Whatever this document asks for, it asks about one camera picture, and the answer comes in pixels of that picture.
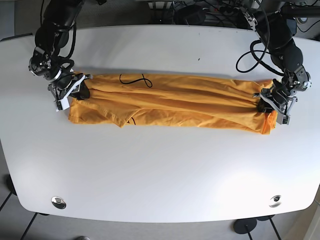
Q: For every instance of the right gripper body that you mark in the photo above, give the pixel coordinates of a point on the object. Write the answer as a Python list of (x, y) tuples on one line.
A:
[(58, 72)]

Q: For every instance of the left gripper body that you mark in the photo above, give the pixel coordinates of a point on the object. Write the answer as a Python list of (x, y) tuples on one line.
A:
[(282, 94)]

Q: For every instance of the chrome table grommet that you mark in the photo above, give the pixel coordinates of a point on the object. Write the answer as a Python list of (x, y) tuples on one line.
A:
[(275, 201), (58, 202)]

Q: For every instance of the yellow printed T-shirt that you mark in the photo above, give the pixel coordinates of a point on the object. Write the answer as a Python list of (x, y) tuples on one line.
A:
[(173, 100)]

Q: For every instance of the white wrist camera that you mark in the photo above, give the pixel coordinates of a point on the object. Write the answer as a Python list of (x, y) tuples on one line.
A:
[(62, 104), (283, 119)]

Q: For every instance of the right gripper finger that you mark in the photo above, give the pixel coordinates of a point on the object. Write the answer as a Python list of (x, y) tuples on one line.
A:
[(81, 92)]

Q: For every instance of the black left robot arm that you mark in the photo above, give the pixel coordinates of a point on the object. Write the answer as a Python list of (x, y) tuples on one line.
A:
[(277, 52)]

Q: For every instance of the right chrome table grommet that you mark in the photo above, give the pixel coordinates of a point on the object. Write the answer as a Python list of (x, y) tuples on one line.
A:
[(275, 201)]

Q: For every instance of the black electronics box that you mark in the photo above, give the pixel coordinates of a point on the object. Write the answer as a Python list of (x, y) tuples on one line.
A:
[(292, 24)]

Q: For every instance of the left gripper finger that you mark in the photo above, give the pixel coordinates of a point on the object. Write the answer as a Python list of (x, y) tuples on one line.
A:
[(264, 107)]

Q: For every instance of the black round stand base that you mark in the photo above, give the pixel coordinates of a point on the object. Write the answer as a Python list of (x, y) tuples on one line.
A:
[(244, 226)]

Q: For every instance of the left chrome table grommet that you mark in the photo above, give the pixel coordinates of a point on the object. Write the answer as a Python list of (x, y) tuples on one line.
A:
[(58, 202)]

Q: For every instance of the black power adapter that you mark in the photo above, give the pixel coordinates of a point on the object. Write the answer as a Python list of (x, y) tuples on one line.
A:
[(190, 15)]

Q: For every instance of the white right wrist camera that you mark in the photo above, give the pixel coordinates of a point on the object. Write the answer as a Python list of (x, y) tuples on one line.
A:
[(62, 104)]

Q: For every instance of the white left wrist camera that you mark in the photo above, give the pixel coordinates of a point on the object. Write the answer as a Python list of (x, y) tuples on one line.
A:
[(283, 119)]

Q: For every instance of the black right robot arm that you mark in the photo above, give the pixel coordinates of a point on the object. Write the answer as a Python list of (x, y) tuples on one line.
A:
[(55, 42)]

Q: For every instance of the grey sneaker shoe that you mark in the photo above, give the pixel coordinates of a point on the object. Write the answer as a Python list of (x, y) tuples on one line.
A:
[(82, 238)]

